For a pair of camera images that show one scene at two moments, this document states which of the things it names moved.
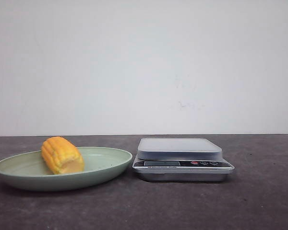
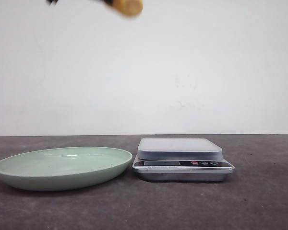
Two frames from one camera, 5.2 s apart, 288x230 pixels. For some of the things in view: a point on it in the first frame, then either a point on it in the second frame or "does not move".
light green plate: (30, 170) does not move
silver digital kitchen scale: (186, 160) does not move
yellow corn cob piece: (60, 156) → (130, 7)
